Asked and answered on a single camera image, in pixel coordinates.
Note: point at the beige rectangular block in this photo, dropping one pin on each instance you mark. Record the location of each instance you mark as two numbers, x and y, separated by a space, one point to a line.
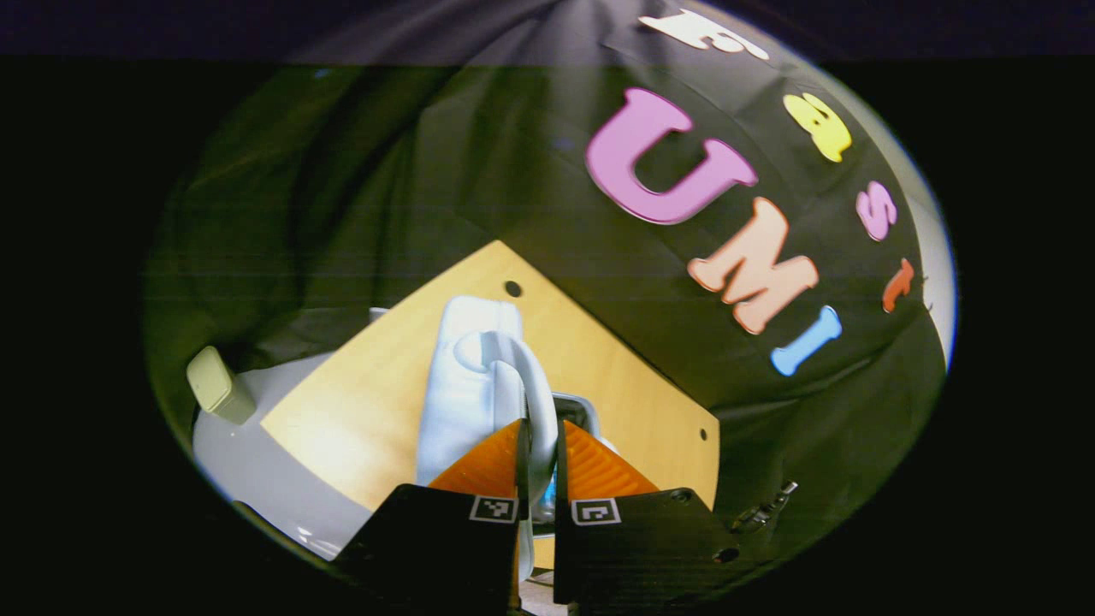
214 385

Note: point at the black backdrop cloth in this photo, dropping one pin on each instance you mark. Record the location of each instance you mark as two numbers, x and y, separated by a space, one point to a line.
513 171

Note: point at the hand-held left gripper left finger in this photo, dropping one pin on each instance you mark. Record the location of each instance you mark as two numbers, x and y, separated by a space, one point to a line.
445 547

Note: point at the small metal clip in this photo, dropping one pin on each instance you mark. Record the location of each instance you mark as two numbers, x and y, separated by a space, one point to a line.
766 511

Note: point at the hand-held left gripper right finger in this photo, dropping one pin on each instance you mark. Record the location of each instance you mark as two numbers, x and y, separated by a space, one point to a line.
633 547

